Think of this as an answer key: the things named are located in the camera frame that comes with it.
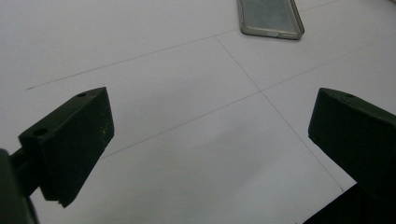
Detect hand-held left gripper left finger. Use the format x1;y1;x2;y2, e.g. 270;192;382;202
18;86;116;209

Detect white table cover sheet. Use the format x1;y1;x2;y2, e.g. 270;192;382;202
0;0;396;224

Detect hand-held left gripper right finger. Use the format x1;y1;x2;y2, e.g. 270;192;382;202
307;87;396;200

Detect dark translucent phone case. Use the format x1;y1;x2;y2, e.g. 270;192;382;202
236;0;305;41

